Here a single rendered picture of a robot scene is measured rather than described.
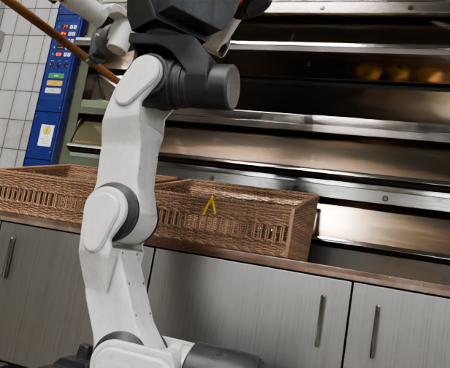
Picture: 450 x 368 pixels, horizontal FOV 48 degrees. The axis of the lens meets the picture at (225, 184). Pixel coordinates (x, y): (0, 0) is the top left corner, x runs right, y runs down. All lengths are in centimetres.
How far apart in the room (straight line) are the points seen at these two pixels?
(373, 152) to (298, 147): 30
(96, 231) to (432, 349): 89
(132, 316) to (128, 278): 9
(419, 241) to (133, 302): 114
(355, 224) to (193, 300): 76
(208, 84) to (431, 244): 110
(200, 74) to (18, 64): 174
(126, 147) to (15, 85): 161
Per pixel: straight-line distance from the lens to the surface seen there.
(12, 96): 281
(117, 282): 123
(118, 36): 164
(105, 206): 121
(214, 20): 131
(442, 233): 201
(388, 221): 201
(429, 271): 199
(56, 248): 178
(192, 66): 125
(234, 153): 213
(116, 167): 127
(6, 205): 199
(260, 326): 149
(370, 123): 208
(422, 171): 202
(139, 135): 125
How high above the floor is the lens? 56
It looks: 8 degrees up
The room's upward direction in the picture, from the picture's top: 10 degrees clockwise
